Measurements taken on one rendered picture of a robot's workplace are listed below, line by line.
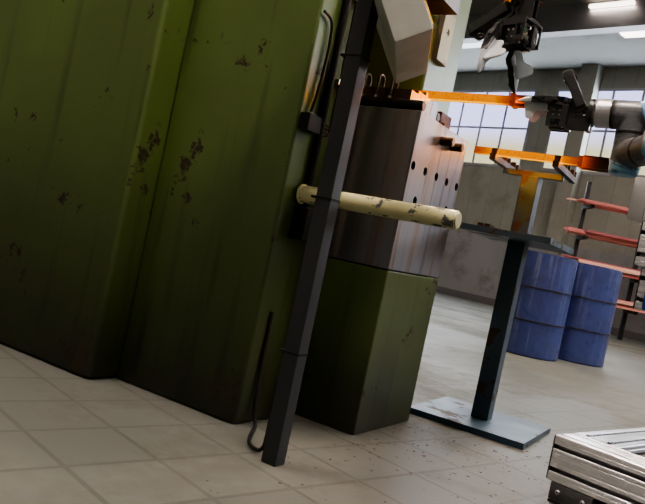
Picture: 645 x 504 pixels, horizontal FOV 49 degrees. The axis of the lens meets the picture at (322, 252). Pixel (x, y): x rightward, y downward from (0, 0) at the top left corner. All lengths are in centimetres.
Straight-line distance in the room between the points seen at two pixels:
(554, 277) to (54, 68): 389
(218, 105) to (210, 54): 15
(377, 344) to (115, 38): 115
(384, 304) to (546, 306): 343
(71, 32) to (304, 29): 78
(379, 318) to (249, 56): 79
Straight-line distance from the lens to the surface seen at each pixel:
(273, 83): 192
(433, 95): 217
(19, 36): 256
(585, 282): 575
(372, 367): 202
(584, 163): 244
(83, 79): 227
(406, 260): 206
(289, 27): 195
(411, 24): 147
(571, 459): 152
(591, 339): 579
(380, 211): 174
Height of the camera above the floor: 51
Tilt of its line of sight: 1 degrees down
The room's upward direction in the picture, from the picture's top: 12 degrees clockwise
